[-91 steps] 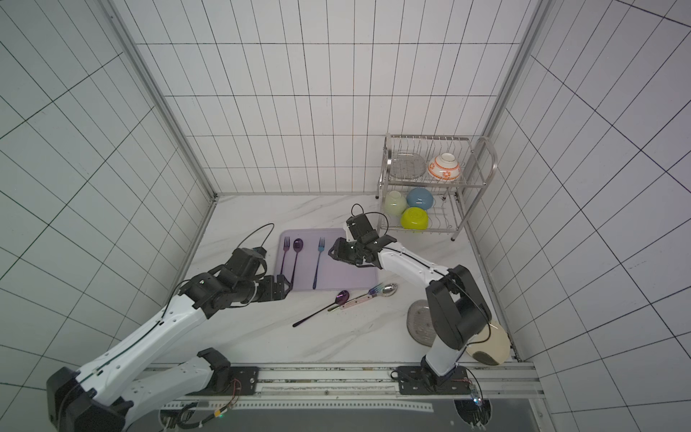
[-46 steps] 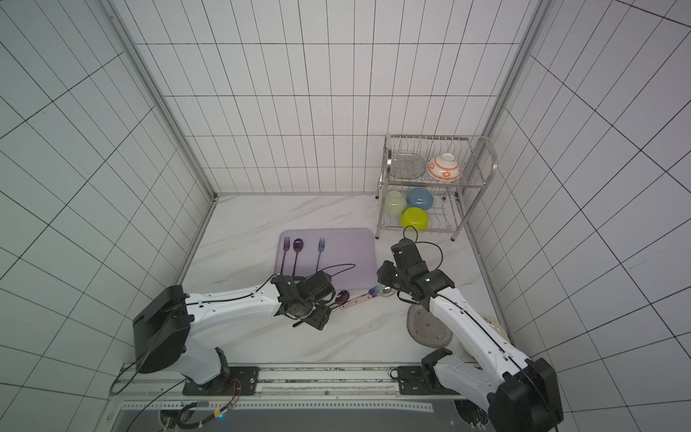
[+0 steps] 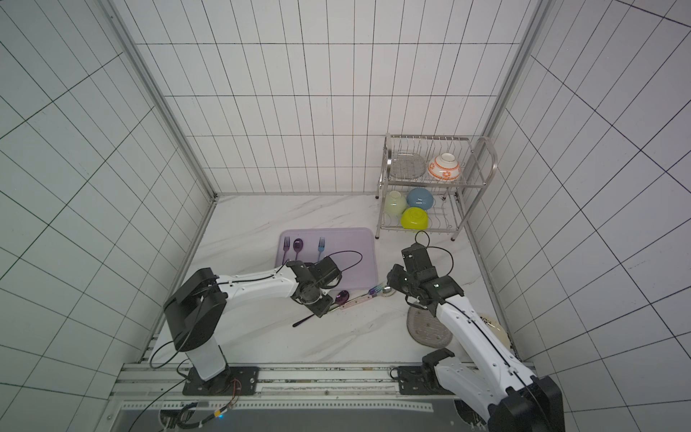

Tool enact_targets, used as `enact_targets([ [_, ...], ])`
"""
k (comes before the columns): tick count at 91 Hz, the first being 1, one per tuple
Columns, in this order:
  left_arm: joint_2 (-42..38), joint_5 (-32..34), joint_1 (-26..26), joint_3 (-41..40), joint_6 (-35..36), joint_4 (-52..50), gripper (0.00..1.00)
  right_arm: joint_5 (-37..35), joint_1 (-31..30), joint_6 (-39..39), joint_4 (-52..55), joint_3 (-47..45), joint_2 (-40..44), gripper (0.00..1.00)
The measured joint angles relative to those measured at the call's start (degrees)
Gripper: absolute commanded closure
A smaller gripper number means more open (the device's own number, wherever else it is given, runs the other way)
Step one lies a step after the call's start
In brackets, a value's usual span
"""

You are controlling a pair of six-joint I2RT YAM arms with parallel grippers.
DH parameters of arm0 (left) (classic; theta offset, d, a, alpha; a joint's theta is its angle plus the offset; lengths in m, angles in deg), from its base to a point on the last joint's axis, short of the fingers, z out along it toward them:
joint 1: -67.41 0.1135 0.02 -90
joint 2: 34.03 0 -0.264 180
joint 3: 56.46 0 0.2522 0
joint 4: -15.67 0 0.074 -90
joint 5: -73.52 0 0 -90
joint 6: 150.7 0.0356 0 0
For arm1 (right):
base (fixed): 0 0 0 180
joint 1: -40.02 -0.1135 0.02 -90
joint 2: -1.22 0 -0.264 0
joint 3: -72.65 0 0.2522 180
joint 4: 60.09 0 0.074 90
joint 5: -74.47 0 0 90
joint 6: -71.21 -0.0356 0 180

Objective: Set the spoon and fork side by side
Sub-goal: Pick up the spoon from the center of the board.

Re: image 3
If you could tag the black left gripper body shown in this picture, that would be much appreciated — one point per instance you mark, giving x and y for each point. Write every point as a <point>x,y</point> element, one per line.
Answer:
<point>309,300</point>

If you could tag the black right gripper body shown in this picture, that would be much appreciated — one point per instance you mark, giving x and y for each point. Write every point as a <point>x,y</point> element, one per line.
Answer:
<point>405,278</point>

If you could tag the magenta metal spoon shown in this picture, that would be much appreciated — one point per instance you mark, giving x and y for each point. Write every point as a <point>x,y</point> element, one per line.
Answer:
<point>334,303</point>

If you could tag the blue metal fork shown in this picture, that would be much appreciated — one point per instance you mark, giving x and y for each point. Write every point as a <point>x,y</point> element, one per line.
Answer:
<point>321,248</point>

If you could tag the purple metal fork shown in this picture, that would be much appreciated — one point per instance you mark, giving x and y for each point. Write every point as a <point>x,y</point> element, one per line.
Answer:
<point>286,248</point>

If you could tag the dark purple metal spoon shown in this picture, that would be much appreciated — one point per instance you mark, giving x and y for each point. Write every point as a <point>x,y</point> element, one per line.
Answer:
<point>298,245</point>

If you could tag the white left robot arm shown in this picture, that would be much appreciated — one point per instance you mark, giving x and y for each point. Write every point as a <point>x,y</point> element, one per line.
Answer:
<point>194,311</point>

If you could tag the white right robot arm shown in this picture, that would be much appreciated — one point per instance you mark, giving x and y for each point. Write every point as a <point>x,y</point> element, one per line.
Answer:
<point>502,391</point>

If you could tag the grey oval plate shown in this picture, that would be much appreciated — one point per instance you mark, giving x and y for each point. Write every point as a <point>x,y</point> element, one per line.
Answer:
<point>426,329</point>

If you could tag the lavender plastic tray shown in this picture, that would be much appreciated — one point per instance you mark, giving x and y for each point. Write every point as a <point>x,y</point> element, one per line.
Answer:
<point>352,250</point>

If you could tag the lime green bowl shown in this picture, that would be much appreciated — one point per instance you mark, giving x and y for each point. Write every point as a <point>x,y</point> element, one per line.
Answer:
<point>414,218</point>

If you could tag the pale green cup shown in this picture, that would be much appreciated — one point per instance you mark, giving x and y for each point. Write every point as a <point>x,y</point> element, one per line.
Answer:
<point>395,203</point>

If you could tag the blue bowl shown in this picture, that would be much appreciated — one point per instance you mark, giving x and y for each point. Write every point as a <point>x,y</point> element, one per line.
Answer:
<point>420,198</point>

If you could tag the cream plate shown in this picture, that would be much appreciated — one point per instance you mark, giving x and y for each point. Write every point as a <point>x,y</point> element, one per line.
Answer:
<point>493,331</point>

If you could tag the steel dish rack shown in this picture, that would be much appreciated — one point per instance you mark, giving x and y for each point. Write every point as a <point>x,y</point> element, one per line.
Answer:
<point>455,201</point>

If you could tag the grey round plate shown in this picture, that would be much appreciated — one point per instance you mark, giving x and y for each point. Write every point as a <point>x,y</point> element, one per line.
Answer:
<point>407,166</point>

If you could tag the orange white bowl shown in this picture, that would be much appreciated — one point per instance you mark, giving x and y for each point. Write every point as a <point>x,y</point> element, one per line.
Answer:
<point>445,167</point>

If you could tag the pink handled silver spoon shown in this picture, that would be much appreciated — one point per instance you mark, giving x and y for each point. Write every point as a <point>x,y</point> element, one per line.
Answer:
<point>387,291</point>

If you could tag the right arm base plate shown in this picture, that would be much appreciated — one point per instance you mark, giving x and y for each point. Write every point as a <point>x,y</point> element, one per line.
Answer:
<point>417,380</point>

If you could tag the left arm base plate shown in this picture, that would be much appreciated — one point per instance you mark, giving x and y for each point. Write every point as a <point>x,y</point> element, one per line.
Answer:
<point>233,381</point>

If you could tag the aluminium mounting rail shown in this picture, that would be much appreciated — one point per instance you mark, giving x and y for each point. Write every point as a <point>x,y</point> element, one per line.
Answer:
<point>307,379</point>

